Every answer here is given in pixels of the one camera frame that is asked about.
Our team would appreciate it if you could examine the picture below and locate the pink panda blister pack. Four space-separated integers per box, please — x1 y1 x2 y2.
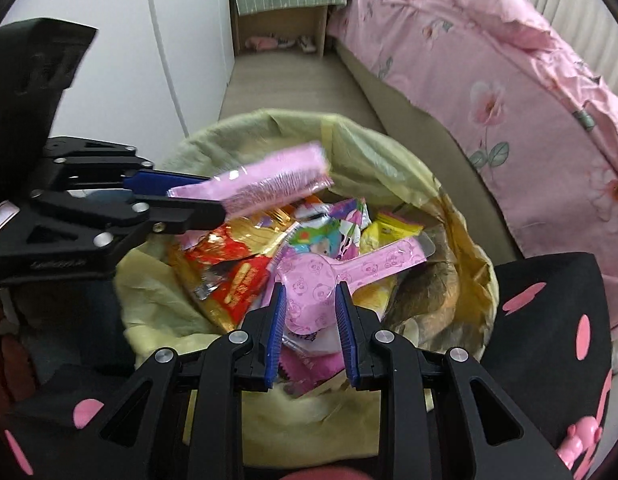
275 233 435 335

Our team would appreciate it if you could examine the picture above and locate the red gold snack wrapper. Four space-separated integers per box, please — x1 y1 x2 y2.
168 209 298 333

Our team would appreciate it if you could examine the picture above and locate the pink plastic wrapper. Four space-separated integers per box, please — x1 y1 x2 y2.
168 142 333 220

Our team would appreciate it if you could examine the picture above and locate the yellow purple snack bag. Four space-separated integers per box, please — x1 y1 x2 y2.
352 212 424 318

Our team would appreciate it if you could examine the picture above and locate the pink cartoon tissue pack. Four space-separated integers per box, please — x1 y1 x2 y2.
288 196 371 261

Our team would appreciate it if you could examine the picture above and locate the black pink patterned tablecloth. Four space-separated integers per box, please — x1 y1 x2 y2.
0 252 612 479

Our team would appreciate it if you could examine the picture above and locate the wooden bedside cabinet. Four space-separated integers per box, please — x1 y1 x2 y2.
229 0 330 58

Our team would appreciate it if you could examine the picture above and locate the pink floral quilt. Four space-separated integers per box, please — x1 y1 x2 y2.
329 0 618 334

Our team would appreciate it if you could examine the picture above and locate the pink caterpillar toy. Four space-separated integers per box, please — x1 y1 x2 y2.
556 416 603 469

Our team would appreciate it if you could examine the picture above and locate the beige window curtain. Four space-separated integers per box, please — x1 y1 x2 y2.
530 0 618 95

